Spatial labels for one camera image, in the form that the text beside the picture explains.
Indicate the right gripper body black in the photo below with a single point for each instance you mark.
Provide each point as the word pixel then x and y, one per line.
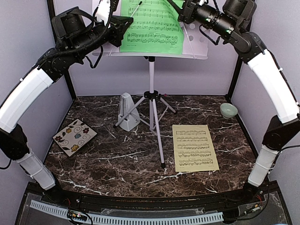
pixel 188 16

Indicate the floral square ceramic plate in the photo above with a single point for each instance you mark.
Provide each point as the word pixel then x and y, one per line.
pixel 74 136

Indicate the black frame post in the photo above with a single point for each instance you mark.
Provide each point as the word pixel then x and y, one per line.
pixel 234 77
pixel 52 14

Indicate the white slotted cable duct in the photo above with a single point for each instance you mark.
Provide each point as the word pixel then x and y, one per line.
pixel 124 218

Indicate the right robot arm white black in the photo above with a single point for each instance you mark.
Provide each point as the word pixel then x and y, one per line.
pixel 230 24

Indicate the white perforated music stand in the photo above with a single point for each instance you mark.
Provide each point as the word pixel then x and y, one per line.
pixel 128 115

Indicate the green sheet music page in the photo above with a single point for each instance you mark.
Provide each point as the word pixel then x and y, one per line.
pixel 155 28

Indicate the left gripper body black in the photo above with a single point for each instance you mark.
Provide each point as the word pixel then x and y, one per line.
pixel 118 25

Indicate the pale green ceramic bowl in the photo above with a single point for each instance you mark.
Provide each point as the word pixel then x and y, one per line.
pixel 228 110

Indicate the left black frame post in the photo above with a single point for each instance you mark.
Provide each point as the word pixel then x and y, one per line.
pixel 52 14

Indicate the yellow sheet music page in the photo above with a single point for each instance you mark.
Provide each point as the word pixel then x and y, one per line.
pixel 193 149

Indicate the right black frame post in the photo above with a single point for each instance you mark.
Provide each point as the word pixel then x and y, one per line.
pixel 234 77

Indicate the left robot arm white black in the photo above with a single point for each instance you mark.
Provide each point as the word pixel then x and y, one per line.
pixel 78 34

